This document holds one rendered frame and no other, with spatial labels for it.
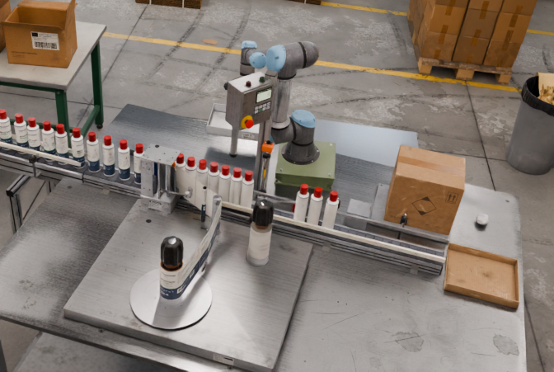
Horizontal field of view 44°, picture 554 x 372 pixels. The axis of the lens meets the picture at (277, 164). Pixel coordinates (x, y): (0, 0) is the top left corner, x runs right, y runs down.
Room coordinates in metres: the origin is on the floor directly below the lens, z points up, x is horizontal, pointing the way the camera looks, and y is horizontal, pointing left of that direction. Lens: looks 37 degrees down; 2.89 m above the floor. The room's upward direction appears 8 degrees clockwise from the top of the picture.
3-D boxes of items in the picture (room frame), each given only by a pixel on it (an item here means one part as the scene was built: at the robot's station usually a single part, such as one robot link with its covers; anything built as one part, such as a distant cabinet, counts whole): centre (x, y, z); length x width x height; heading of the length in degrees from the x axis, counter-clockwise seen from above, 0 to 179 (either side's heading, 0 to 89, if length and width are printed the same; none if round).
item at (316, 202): (2.27, -0.19, 0.98); 0.05 x 0.05 x 0.20
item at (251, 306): (1.90, 0.26, 0.86); 0.80 x 0.67 x 0.05; 80
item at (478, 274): (2.14, -0.93, 0.85); 0.30 x 0.26 x 0.04; 80
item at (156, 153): (2.29, 0.49, 1.14); 0.14 x 0.11 x 0.01; 80
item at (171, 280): (1.75, 0.33, 1.04); 0.09 x 0.09 x 0.29
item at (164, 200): (2.30, 0.49, 1.01); 0.14 x 0.13 x 0.26; 80
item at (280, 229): (2.31, 0.05, 0.85); 1.65 x 0.11 x 0.05; 80
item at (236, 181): (2.33, 0.16, 0.98); 0.05 x 0.05 x 0.20
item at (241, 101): (2.42, 0.14, 1.38); 0.17 x 0.10 x 0.19; 135
